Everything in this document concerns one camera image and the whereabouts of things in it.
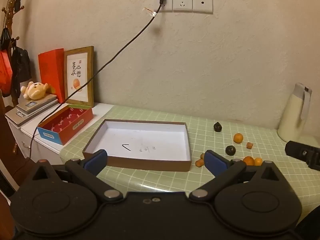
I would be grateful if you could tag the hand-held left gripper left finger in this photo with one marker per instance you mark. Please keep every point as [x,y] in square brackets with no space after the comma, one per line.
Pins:
[96,158]

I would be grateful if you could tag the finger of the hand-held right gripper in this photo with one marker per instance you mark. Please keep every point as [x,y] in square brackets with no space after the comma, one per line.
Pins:
[298,150]

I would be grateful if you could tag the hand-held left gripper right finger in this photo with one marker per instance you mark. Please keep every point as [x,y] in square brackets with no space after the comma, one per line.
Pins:
[213,161]

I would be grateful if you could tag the large carrot chunk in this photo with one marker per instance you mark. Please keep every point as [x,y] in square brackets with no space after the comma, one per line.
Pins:
[199,163]

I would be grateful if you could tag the small orange kumquat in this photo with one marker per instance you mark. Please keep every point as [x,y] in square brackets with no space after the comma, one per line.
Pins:
[248,160]
[258,161]
[238,138]

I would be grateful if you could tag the brown cardboard box white inside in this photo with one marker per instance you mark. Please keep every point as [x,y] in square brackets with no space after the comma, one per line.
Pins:
[140,140]

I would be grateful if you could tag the dark water chestnut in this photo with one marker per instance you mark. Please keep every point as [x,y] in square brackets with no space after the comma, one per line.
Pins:
[217,127]
[230,150]

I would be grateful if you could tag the cream thermos jug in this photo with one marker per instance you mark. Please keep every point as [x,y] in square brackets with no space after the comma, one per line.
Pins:
[290,115]

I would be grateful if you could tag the small carrot chunk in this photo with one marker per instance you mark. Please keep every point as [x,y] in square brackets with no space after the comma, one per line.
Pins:
[249,145]

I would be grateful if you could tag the red box with blue side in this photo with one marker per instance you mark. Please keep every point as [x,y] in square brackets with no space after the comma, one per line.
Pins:
[75,123]

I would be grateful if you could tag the green checked tablecloth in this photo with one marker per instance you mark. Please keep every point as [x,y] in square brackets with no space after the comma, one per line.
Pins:
[212,115]

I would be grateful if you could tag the white cabinet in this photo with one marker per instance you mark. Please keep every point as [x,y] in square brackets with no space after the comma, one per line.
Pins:
[42,147]

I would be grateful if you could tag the silver digital scale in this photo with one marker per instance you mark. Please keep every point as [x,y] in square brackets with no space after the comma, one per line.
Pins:
[23,120]
[40,103]

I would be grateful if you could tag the beige plush toy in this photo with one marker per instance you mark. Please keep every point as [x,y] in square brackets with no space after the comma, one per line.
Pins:
[35,90]

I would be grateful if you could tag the red paper bag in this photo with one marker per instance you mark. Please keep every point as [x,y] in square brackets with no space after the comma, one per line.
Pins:
[51,72]

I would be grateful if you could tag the black hanging bag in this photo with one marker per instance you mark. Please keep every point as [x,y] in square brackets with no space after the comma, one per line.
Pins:
[6,38]
[21,65]

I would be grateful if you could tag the red hanging bag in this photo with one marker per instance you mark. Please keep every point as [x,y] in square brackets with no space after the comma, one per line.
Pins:
[5,70]

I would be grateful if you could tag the wooden coat rack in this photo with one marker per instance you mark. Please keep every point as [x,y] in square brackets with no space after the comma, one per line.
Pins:
[10,7]

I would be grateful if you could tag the wooden picture frame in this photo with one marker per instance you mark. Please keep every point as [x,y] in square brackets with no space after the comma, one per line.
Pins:
[78,76]

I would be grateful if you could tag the white wall socket panel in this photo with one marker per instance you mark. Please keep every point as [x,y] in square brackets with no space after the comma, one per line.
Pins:
[202,3]
[168,3]
[182,3]

